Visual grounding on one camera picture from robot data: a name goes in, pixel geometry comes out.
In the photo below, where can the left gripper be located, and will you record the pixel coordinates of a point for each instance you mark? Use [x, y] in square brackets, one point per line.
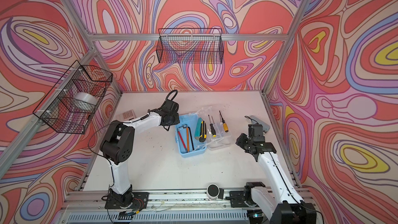
[177, 119]

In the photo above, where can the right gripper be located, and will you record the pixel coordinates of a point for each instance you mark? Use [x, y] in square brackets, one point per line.
[240, 140]

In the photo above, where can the black hex key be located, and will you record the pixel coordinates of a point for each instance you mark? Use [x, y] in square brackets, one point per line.
[190, 138]

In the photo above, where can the red handled hex key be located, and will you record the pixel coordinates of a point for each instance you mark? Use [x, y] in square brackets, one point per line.
[181, 138]

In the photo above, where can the teal utility knife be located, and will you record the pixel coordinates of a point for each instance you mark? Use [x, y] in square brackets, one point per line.
[198, 129]

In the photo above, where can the yellow handled screwdriver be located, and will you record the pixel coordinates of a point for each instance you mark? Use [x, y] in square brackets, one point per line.
[224, 124]

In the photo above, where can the clear toolbox lid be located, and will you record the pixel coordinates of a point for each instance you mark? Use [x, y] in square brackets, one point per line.
[222, 140]

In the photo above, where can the light blue plastic toolbox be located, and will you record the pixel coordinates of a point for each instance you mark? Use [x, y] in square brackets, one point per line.
[191, 121]

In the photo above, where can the orange handled hex key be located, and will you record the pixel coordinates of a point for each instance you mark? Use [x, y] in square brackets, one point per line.
[187, 137]

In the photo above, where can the yellow black utility knife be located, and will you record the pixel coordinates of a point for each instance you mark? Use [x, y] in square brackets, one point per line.
[203, 135]

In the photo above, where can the black yellow screwdriver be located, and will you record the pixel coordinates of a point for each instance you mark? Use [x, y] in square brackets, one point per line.
[212, 126]

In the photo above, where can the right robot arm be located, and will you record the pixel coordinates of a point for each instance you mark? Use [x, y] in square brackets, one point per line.
[284, 205]

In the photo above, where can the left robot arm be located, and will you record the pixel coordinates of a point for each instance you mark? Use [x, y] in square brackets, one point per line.
[117, 147]

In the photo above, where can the grey blue stapler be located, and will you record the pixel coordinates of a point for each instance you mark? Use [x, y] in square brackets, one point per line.
[266, 127]

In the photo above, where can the round black white knob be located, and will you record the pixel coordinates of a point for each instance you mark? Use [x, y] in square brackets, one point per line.
[213, 191]

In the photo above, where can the white tape roll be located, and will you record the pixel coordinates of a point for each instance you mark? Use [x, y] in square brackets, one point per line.
[85, 102]

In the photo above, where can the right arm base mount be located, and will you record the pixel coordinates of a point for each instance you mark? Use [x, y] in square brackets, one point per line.
[241, 199]

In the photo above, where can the back black wire basket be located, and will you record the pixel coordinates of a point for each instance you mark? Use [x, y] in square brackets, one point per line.
[190, 46]

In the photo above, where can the black wire basket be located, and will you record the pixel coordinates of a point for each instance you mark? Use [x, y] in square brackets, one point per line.
[60, 114]
[190, 46]

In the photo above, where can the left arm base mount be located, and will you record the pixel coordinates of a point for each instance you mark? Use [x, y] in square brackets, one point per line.
[129, 200]

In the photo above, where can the left black wire basket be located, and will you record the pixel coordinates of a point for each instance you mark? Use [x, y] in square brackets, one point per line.
[60, 114]

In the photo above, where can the aluminium front rail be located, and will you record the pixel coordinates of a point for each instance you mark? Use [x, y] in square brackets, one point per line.
[157, 201]

